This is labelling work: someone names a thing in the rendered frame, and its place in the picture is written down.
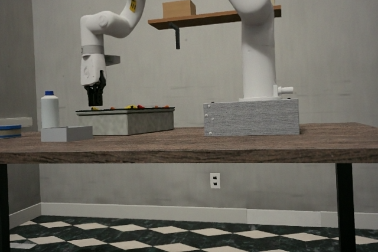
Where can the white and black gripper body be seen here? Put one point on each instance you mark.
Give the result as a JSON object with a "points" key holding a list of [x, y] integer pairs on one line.
{"points": [[90, 69]]}

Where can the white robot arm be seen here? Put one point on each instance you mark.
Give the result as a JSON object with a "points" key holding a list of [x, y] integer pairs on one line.
{"points": [[258, 42]]}

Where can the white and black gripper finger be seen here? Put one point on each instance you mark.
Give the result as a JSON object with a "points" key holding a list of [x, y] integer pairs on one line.
{"points": [[90, 93], [98, 91]]}

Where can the white bottle with blue cap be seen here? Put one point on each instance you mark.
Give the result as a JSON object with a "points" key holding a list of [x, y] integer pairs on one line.
{"points": [[50, 110]]}

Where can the round tin with blue rim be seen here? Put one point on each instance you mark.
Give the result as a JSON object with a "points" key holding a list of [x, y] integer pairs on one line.
{"points": [[7, 132]]}

